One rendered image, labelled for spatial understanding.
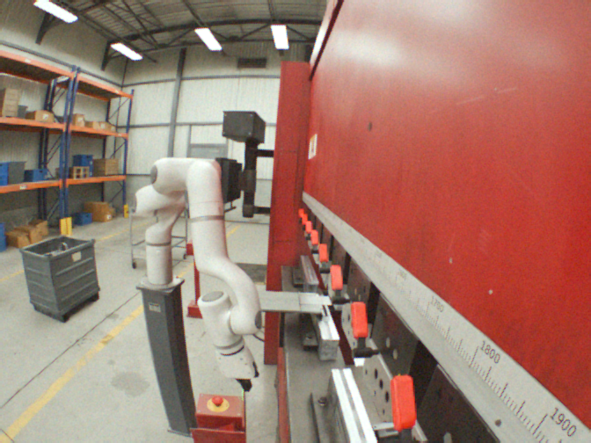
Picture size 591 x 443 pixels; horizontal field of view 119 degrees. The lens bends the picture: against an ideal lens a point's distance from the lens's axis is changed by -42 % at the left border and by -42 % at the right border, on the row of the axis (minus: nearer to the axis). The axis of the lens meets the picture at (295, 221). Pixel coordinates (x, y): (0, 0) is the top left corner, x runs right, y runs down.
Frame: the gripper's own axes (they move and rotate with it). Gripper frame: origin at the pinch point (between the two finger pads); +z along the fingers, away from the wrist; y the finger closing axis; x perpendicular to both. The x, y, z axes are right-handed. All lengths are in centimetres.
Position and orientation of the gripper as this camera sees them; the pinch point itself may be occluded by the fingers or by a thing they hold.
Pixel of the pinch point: (246, 384)
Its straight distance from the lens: 92.9
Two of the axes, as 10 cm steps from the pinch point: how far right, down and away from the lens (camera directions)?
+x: 1.7, -2.6, 9.5
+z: 2.0, 9.5, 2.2
